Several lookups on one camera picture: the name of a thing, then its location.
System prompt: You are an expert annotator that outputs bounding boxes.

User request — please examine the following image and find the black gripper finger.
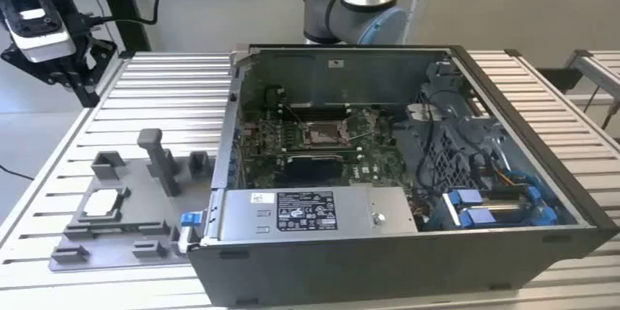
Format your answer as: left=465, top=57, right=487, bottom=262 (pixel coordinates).
left=80, top=38, right=119, bottom=94
left=0, top=43, right=101, bottom=108

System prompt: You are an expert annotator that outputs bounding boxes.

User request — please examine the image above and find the silver CPU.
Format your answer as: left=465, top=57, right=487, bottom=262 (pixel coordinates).
left=80, top=189, right=123, bottom=217

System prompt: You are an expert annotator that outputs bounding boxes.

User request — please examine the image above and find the CPU socket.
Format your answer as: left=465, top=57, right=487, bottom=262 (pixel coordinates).
left=303, top=121, right=348, bottom=148

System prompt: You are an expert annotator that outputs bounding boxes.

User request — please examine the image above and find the grey parts rack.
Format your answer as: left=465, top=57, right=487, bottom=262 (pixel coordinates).
left=48, top=128, right=217, bottom=273

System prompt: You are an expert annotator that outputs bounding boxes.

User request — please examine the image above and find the hard disk in blue carrier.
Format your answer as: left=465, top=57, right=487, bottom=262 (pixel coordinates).
left=172, top=210, right=203, bottom=255

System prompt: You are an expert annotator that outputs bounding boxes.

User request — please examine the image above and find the black graphics card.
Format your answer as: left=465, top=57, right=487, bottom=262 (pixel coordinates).
left=283, top=153, right=345, bottom=188

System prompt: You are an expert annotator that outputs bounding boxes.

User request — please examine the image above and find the metal locking lever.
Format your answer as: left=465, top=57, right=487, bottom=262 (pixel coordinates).
left=345, top=115, right=377, bottom=142

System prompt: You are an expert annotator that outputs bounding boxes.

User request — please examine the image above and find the silver power supply unit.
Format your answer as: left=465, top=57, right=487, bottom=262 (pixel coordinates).
left=215, top=186, right=420, bottom=242

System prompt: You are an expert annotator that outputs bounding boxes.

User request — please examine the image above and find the green motherboard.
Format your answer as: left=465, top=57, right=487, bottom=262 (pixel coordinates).
left=239, top=102, right=419, bottom=192

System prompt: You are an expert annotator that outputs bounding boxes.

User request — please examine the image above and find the grey plastic drive cage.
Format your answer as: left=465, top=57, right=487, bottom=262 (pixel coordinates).
left=391, top=81, right=511, bottom=195

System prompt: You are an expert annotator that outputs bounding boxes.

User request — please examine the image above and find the open black PC case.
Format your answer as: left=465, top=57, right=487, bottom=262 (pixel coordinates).
left=185, top=43, right=620, bottom=307

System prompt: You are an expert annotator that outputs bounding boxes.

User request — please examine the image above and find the blue disk carrier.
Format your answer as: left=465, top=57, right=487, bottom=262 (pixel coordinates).
left=457, top=206, right=497, bottom=230
left=443, top=188, right=485, bottom=210

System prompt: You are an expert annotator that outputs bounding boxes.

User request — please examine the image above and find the black block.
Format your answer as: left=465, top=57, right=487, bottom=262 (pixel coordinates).
left=535, top=67, right=583, bottom=94

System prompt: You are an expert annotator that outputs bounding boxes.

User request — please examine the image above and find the aluminium profile side table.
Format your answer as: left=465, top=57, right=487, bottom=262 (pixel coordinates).
left=564, top=48, right=620, bottom=133

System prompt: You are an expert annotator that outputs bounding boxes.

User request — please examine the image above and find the white grey wrist camera box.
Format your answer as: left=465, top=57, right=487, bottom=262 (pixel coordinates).
left=0, top=0, right=80, bottom=64

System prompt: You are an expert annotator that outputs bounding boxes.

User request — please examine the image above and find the black upright frame post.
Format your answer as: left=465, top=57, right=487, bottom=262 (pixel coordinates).
left=93, top=0, right=153, bottom=59

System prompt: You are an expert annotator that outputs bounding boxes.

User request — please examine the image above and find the thin black floor cable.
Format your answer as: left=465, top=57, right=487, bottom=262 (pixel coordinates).
left=0, top=164, right=36, bottom=181

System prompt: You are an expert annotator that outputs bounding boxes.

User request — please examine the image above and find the black wire in case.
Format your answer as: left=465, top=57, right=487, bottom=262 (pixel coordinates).
left=416, top=91, right=487, bottom=195

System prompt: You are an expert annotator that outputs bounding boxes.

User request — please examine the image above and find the orange yellow wire bundle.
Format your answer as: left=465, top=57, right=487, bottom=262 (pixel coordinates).
left=487, top=167, right=516, bottom=188

